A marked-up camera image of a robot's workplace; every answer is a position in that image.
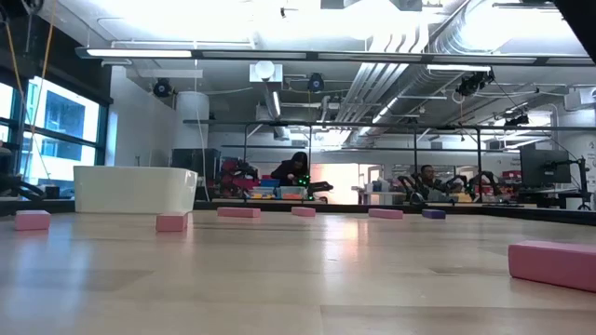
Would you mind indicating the long linear light fixture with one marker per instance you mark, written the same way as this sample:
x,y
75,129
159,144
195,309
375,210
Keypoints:
x,y
139,53

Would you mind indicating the pink rectangular block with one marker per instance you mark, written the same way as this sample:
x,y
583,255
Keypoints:
x,y
303,212
385,214
554,267
172,223
32,221
238,212

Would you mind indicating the distant robot with green lights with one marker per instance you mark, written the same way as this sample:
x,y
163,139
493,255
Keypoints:
x,y
319,187

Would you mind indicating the person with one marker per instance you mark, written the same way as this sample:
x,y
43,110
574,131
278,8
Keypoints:
x,y
289,171
427,174

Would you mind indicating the white square ceiling fixture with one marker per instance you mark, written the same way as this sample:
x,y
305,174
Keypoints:
x,y
265,71

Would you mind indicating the black computer monitor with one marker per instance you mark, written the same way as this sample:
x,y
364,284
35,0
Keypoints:
x,y
545,167

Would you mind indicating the black aluminium table frame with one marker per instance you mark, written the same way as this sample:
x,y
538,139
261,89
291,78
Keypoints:
x,y
344,206

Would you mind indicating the black distant frame rail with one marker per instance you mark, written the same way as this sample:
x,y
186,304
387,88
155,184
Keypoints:
x,y
223,122

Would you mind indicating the black round ceiling device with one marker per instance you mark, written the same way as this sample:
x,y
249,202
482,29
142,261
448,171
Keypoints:
x,y
315,83
162,88

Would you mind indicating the black hanging camera cluster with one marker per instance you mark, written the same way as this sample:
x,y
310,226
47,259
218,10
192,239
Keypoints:
x,y
472,84

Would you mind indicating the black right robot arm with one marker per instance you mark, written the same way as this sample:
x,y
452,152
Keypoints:
x,y
584,18

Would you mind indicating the silver ceiling ducts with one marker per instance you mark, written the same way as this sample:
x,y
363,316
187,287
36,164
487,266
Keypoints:
x,y
386,88

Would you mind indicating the purple-blue rectangular block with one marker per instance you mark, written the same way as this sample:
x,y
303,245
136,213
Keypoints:
x,y
433,214

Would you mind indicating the red equipment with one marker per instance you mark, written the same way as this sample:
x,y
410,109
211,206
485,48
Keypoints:
x,y
235,179

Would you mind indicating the black cabinet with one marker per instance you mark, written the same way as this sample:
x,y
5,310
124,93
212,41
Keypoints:
x,y
195,163

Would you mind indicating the white plastic bin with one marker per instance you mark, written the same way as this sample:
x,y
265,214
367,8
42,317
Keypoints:
x,y
135,191

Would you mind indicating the clear storage tub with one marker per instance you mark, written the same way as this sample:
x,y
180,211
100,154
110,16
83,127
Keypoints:
x,y
293,191
262,191

